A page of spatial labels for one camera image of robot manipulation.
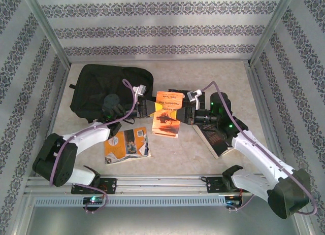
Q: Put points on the aluminium side frame bar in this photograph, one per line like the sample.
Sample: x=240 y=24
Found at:
x=54 y=118
x=265 y=118

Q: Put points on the orange novel book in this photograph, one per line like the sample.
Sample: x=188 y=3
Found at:
x=165 y=123

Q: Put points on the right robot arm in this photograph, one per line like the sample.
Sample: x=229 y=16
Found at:
x=261 y=159

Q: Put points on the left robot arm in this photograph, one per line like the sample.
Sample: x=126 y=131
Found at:
x=83 y=136

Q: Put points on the grey metal shelf panel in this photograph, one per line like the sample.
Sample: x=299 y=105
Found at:
x=162 y=222

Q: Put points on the aluminium corner post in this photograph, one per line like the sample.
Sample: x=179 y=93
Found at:
x=48 y=29
x=273 y=29

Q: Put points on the aluminium mounting rail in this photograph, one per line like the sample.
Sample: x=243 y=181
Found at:
x=162 y=184

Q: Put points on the black fabric backpack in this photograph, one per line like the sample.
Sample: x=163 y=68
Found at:
x=101 y=80

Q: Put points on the controller board with green light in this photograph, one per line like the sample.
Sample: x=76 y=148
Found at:
x=232 y=200
x=93 y=200

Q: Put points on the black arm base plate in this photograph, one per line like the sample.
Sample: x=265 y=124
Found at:
x=109 y=185
x=214 y=185

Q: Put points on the black paperback book cream pages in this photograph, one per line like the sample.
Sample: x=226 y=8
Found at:
x=215 y=143

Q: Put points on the thin aluminium frame bar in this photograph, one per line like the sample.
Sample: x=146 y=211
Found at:
x=162 y=61

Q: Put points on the orange and white torn booklet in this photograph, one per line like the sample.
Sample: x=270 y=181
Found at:
x=119 y=148

